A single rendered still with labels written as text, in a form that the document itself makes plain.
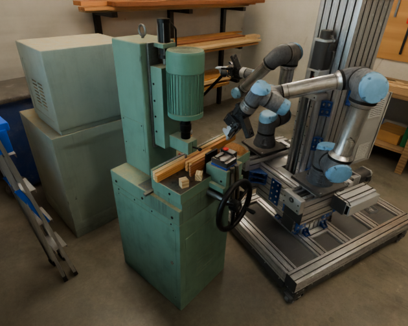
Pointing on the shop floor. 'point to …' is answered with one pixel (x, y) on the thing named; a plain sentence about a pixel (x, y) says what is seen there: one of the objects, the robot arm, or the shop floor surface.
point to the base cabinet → (171, 247)
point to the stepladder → (24, 191)
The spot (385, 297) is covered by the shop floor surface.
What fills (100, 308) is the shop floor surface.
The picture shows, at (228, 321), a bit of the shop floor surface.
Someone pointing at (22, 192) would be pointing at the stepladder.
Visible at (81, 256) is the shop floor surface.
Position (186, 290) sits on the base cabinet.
